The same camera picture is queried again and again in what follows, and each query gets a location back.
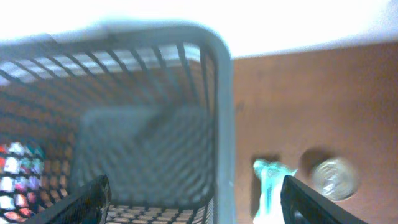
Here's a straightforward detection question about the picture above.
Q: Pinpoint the grey plastic basket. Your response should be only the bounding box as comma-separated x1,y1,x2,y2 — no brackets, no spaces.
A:
1,22,236,223

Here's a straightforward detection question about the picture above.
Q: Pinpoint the Kleenex tissue multipack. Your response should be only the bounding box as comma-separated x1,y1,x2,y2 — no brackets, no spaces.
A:
1,142,45,223

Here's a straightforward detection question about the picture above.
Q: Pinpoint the metal tin can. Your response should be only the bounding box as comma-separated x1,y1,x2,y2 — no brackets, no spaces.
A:
311,157,360,202

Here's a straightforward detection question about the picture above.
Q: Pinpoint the teal wet wipes packet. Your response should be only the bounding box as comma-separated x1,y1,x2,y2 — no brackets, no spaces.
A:
253,159,297,224

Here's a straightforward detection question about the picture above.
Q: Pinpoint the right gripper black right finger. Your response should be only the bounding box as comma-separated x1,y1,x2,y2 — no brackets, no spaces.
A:
280,175,367,224

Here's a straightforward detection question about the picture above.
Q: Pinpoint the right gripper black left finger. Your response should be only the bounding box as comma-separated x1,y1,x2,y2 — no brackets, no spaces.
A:
24,175,111,224

